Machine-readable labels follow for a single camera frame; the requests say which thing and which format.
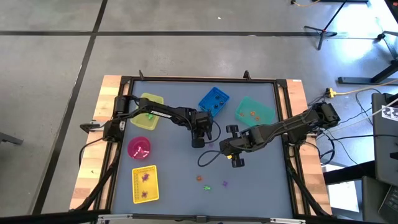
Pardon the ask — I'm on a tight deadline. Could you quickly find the yellow floor cable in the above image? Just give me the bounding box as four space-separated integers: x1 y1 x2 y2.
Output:
334 79 398 96

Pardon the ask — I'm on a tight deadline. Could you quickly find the black table frame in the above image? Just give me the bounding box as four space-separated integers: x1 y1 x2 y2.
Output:
70 70 333 218

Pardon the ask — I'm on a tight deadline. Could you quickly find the pink round plastic bowl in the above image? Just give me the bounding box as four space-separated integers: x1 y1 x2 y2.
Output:
127 136 152 161

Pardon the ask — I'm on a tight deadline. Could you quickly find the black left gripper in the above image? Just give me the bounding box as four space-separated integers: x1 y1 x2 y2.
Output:
188 110 215 149

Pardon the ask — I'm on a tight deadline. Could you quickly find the white floor cable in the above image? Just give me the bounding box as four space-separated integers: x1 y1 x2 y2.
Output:
357 98 398 124

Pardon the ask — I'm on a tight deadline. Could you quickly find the blue plastic bin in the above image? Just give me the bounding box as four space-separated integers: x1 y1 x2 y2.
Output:
198 86 231 118

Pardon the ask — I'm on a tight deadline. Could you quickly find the orange floor cable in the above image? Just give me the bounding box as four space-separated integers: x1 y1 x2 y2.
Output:
290 0 321 7

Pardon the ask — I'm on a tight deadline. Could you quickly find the yellow translucent plastic bin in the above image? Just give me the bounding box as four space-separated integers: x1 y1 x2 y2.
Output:
129 91 165 131

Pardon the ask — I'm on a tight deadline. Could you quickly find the grey chair leg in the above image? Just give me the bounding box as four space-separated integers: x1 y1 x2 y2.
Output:
0 131 24 146

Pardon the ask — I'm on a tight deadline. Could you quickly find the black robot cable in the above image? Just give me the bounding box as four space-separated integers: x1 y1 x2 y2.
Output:
78 138 106 163
197 149 224 168

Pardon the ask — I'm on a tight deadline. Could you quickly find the grey desk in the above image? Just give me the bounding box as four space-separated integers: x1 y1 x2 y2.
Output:
371 92 398 187

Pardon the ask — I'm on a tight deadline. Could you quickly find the black tripod stand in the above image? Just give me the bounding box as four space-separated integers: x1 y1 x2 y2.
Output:
303 0 369 51

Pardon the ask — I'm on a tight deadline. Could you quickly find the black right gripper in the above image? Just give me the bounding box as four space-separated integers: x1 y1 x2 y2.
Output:
219 124 249 169

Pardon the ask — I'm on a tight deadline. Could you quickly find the yellow perforated plastic basket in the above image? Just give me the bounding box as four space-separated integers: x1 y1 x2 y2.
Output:
131 164 160 205

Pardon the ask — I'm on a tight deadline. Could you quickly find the wooden table side board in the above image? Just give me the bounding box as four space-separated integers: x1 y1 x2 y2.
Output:
68 74 131 211
279 79 333 215

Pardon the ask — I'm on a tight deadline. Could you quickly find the black stand base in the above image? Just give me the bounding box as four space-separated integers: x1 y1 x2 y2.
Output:
338 58 398 85

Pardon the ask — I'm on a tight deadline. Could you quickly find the black floor cable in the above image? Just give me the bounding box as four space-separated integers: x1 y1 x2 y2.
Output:
310 130 377 166

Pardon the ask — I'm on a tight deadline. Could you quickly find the black keyboard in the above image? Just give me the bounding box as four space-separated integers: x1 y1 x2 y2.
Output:
377 185 398 224

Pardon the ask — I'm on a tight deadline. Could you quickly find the grey case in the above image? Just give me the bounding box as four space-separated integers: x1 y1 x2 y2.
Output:
360 175 392 224

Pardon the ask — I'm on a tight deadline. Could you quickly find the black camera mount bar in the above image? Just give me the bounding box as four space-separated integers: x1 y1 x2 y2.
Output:
96 213 307 224

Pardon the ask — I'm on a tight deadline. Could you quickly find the black white marker tag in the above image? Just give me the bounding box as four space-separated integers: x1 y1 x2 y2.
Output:
381 105 398 123

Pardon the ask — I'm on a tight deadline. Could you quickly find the teal translucent plastic bin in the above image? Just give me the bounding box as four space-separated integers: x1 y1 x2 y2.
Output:
234 95 276 128

